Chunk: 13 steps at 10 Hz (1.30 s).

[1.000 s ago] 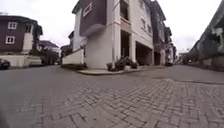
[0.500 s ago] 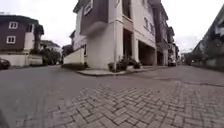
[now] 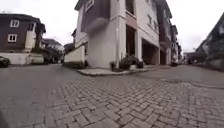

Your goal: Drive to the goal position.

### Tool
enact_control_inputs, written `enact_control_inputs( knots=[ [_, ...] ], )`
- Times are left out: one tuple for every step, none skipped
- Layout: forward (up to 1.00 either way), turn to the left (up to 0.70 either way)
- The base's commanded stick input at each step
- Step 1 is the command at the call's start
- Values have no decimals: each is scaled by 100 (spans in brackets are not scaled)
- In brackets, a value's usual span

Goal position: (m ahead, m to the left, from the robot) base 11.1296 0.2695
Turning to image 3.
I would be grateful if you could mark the white boundary wall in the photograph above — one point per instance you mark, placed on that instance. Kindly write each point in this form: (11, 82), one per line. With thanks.
(20, 58)
(75, 55)

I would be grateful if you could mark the potted bushes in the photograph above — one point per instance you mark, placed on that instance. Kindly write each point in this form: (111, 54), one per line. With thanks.
(128, 62)

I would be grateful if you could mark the dark building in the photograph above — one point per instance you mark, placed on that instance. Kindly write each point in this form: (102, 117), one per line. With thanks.
(211, 45)

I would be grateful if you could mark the grey brick paved road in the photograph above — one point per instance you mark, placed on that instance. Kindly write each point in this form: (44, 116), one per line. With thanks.
(110, 100)

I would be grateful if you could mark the tall beige corner building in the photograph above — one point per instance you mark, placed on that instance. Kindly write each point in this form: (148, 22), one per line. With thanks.
(113, 33)

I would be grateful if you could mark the brown and white house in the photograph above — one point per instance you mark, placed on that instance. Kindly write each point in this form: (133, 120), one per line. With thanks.
(20, 33)

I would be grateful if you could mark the dark vehicle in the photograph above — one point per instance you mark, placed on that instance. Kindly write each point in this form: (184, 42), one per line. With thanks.
(4, 61)

